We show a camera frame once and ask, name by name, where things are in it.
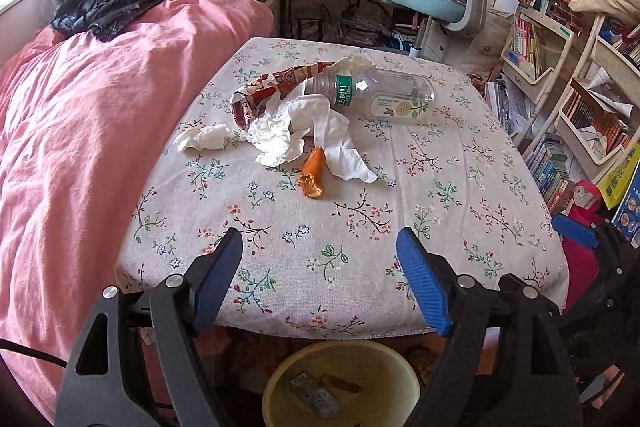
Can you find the black jacket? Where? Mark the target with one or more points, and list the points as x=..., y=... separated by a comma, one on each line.
x=115, y=2

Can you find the brown wrapper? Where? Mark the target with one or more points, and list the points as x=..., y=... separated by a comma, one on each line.
x=340, y=384

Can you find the silver wrapper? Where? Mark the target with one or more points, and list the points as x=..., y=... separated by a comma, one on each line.
x=312, y=394

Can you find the large white book rack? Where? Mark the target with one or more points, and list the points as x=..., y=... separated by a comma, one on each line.
x=600, y=107

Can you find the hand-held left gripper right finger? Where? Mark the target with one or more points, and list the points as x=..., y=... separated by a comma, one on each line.
x=425, y=282

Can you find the clear plastic bottle green label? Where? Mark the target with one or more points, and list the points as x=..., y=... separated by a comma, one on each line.
x=380, y=94

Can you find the large white tissue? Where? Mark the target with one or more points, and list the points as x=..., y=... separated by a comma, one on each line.
x=305, y=127

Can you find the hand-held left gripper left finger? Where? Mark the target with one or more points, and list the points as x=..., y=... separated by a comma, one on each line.
x=220, y=279

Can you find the yellow blue box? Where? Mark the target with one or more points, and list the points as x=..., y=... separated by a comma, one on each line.
x=625, y=192

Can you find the red doll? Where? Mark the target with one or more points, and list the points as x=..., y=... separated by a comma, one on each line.
x=582, y=227

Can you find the red snack wrapper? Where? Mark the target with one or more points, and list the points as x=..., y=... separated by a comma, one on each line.
x=260, y=97

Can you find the small white book rack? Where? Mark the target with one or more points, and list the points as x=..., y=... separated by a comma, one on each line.
x=535, y=52

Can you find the pink blanket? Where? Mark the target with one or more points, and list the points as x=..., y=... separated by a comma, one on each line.
x=90, y=147

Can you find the pile of newspapers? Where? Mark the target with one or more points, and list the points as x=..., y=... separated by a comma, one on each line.
x=362, y=27

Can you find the floral tablecloth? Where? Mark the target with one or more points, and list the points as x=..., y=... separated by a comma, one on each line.
x=350, y=217

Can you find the pile of papers and folders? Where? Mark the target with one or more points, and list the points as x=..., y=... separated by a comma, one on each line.
x=505, y=104

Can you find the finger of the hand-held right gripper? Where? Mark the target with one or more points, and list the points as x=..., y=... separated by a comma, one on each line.
x=575, y=229

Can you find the yellow plastic basin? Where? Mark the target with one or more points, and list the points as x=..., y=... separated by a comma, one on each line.
x=400, y=374

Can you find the stack of books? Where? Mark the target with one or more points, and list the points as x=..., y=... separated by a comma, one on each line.
x=550, y=172

